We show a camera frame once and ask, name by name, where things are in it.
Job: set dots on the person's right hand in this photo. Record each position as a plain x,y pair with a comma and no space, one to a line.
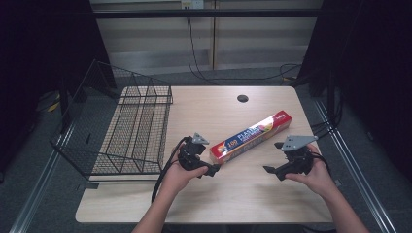
315,176

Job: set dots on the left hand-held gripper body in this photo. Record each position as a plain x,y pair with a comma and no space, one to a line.
191,153

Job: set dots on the person's left hand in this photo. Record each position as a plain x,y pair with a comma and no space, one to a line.
179,176

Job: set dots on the black horizontal bar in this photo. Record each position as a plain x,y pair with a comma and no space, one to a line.
207,13

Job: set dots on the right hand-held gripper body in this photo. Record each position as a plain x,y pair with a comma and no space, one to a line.
298,152

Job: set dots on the dark curtain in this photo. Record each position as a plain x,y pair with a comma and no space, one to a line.
372,64
39,48

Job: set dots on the white wall socket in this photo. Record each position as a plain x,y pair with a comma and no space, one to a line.
192,4

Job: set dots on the long red plastic wrap box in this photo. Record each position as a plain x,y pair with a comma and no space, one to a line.
249,137

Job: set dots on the metal floor rail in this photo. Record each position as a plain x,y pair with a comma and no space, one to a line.
353,168
35,191

